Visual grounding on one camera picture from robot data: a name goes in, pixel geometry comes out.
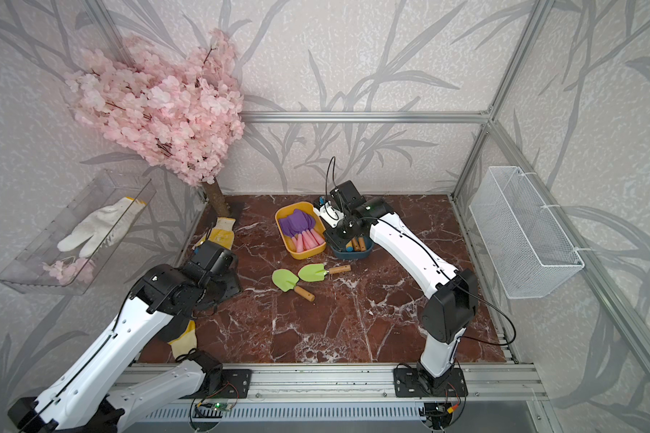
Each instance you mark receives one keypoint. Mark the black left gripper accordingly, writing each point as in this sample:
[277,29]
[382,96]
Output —
[232,275]

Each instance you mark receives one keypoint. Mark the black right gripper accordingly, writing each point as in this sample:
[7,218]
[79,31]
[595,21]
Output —
[334,242]

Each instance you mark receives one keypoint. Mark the green shovel wooden handle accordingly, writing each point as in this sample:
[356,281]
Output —
[362,244]
[287,281]
[313,272]

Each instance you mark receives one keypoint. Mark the purple square shovel pink handle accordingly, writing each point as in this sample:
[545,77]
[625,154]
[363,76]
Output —
[294,223]
[308,245]

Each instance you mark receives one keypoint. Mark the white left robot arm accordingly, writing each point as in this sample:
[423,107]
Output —
[83,400]

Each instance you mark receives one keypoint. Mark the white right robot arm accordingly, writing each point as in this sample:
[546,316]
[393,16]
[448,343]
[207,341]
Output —
[452,295]

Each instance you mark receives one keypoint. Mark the dark teal storage box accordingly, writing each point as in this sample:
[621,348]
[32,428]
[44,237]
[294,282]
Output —
[352,253]

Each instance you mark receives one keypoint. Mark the yellow storage box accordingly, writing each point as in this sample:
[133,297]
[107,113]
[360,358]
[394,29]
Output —
[314,222]

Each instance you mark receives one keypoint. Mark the yellow rubber glove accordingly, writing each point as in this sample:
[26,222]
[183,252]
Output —
[221,234]

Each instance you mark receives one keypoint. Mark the black and yellow glove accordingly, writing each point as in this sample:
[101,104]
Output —
[180,335]

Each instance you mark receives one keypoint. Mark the white cotton glove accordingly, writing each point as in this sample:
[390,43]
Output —
[103,227]

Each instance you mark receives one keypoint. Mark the pink blossom sprig on shelf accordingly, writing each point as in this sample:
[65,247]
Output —
[71,270]

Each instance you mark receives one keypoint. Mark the pink cherry blossom tree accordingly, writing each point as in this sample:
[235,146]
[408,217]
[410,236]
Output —
[183,116]

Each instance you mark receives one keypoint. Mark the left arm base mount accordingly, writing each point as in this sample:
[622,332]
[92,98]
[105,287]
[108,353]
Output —
[218,381]

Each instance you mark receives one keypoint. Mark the clear acrylic wall shelf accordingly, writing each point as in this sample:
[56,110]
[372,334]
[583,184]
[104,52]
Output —
[68,255]

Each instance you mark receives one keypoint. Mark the aluminium front rail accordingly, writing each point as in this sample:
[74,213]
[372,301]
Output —
[376,383]

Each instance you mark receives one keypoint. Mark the white wire mesh basket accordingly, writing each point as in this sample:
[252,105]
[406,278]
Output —
[531,253]

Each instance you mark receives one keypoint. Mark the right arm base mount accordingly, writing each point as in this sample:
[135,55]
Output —
[415,381]

